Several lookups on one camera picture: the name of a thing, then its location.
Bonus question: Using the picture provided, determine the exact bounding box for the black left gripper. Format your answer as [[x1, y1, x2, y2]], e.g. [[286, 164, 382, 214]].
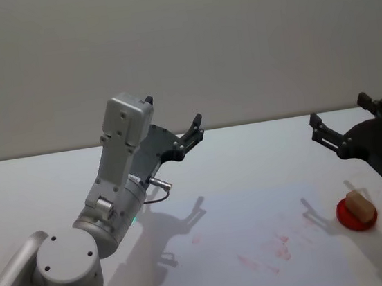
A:
[[125, 89, 211, 186]]

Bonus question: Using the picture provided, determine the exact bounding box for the thin cable with silver plug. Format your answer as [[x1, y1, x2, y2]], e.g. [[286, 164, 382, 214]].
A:
[[139, 174, 176, 206]]

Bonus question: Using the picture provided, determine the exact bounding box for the round red disc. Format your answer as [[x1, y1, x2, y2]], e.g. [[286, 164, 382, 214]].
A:
[[334, 193, 381, 235]]

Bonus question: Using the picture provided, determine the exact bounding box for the tan wooden block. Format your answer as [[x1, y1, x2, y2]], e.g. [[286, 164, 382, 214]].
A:
[[343, 187, 378, 226]]

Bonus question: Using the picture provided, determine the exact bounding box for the white table cloth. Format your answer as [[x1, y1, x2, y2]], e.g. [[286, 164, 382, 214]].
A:
[[0, 102, 382, 286]]

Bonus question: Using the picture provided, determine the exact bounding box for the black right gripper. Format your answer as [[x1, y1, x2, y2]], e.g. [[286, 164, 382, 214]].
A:
[[305, 89, 382, 201]]

